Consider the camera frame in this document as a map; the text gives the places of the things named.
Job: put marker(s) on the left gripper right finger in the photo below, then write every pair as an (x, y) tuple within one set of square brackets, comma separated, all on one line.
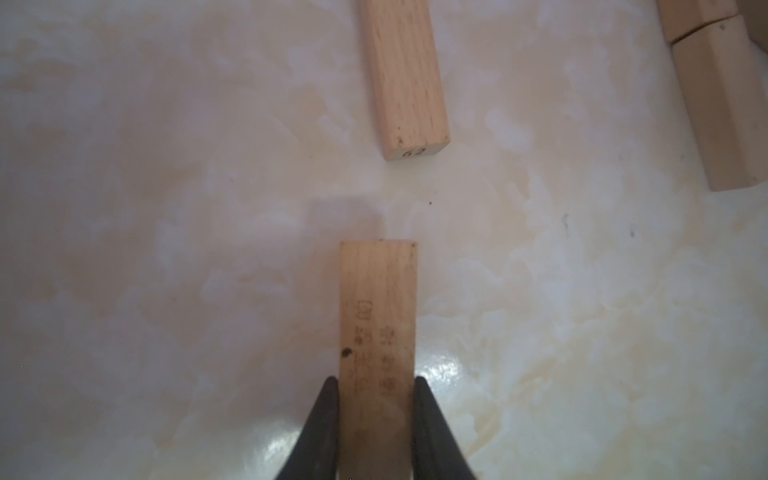
[(435, 452)]

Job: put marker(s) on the wooden block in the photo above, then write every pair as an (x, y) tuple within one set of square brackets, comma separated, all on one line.
[(378, 306), (682, 17), (404, 71), (726, 103)]

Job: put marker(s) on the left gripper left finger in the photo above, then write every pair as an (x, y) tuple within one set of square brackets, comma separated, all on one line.
[(316, 452)]

